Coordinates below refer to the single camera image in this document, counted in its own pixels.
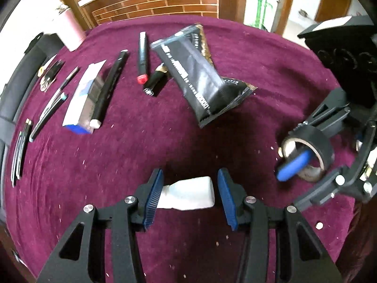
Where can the black pen teal tip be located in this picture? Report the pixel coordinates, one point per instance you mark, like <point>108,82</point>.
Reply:
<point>48,115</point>

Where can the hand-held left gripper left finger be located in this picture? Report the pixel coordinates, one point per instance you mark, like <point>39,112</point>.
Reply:
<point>153,200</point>

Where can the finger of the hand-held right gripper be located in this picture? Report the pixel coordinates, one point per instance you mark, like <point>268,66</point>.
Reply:
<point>335,112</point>
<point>291,166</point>

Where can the black gold foil packet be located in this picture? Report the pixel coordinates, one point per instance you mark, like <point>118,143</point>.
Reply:
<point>244,90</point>

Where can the wooden cabinet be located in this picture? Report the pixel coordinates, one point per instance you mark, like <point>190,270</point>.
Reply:
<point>165,3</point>

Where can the green bamboo wall decoration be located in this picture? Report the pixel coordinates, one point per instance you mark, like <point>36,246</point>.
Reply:
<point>262,3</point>

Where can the blue and white carton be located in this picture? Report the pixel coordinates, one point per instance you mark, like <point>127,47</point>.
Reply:
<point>84,100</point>

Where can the black marker white cap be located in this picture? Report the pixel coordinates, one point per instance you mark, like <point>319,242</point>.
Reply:
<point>110,85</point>

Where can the black sofa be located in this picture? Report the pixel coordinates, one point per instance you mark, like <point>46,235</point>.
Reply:
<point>17,73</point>

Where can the black tape roll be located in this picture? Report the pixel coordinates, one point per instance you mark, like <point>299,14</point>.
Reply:
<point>318,141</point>

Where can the pink bottle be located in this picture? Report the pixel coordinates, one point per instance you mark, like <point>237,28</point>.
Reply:
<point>72,32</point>

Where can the black lipstick tube gold band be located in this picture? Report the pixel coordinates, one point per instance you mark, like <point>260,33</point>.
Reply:
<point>154,81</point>

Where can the slim black silver pen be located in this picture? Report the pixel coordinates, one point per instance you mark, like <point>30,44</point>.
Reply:
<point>69,79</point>

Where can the black pen gold tip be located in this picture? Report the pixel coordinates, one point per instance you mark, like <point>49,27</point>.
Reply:
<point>26,141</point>

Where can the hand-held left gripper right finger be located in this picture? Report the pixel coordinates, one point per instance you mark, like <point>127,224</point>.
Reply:
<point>228,200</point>

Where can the black marker red cap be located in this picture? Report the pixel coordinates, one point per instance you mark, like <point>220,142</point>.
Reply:
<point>143,59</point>

